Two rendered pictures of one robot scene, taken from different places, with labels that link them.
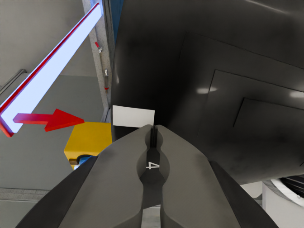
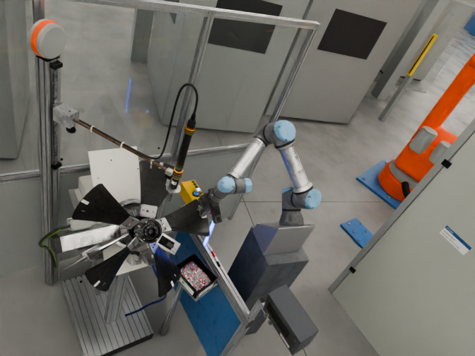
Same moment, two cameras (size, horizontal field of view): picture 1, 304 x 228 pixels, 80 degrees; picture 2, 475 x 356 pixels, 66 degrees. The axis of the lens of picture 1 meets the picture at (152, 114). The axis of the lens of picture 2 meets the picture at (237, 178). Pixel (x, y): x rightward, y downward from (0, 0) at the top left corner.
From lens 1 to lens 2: 194 cm
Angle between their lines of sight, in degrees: 36
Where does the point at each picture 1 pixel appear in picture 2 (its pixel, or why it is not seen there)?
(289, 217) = (134, 193)
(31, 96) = not seen: hidden behind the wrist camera
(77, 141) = not seen: hidden behind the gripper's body
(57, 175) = (196, 162)
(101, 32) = (201, 239)
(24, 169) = (213, 162)
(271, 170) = (178, 212)
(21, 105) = not seen: hidden behind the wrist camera
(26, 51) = (230, 233)
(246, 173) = (182, 211)
